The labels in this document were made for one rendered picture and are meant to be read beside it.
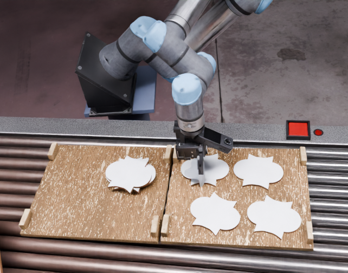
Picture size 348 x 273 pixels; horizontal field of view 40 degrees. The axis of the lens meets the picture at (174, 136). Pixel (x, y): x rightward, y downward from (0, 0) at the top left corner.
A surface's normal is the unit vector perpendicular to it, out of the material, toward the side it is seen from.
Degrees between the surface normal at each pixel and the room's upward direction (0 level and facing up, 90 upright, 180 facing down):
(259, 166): 0
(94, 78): 47
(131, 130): 0
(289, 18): 0
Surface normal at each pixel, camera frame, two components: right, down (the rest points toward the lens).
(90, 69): 0.65, -0.51
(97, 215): -0.11, -0.68
